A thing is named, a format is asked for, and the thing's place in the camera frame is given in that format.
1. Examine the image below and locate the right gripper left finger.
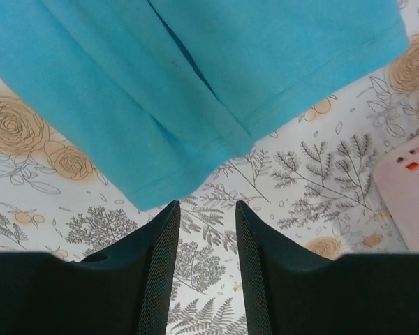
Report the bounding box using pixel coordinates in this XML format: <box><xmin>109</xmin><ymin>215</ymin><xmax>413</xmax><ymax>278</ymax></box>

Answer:
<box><xmin>0</xmin><ymin>201</ymin><xmax>180</xmax><ymax>334</ymax></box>

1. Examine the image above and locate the white plastic basket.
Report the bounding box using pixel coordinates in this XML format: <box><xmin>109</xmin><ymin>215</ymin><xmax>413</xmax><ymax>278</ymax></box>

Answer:
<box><xmin>373</xmin><ymin>135</ymin><xmax>419</xmax><ymax>252</ymax></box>

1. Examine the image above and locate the turquoise t shirt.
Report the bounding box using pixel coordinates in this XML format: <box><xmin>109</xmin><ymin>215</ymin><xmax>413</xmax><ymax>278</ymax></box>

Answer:
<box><xmin>0</xmin><ymin>1</ymin><xmax>409</xmax><ymax>211</ymax></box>

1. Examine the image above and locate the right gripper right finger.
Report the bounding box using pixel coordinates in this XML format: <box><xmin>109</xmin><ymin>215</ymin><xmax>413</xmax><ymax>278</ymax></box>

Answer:
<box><xmin>235</xmin><ymin>201</ymin><xmax>419</xmax><ymax>334</ymax></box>

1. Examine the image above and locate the floral table mat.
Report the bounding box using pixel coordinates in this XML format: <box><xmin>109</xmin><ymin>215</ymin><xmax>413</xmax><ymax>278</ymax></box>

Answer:
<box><xmin>0</xmin><ymin>1</ymin><xmax>419</xmax><ymax>334</ymax></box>

